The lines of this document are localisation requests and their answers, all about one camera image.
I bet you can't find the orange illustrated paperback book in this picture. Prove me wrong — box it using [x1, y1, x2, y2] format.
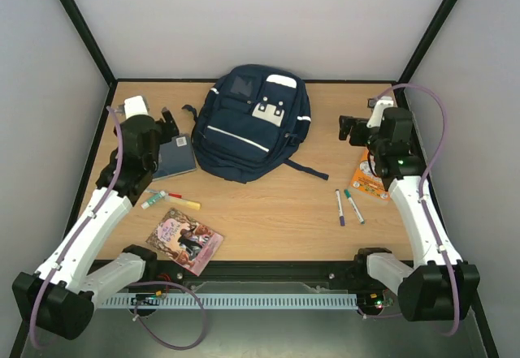
[349, 151, 390, 205]

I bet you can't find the navy blue student backpack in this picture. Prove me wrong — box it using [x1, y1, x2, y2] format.
[183, 64, 329, 183]

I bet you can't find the pink illustrated paperback book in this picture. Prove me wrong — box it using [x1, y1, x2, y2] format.
[146, 208, 223, 276]

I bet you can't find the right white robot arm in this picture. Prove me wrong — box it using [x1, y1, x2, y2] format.
[339, 107, 480, 322]

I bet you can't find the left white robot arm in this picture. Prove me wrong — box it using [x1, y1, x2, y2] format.
[12, 109, 180, 349]

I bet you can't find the dark blue hardcover book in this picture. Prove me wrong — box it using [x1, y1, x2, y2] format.
[153, 134, 197, 181]

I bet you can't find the green marker pen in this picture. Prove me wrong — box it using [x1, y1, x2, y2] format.
[344, 189, 365, 225]

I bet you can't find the green white glue stick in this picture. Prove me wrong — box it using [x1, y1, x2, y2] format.
[141, 193, 166, 209]

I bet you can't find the yellow highlighter marker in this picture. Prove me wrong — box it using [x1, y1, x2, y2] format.
[164, 195, 202, 210]

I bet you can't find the purple marker pen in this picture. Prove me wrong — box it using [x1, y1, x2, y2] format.
[335, 189, 345, 226]

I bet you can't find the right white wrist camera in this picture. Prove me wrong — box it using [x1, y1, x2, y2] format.
[366, 96, 394, 128]

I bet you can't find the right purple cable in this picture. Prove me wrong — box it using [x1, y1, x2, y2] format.
[357, 83, 464, 337]

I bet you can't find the black aluminium frame rail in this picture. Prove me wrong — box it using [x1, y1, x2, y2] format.
[144, 261, 356, 283]

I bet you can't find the light blue slotted cable duct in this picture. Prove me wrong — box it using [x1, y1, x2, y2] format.
[101, 293, 358, 311]

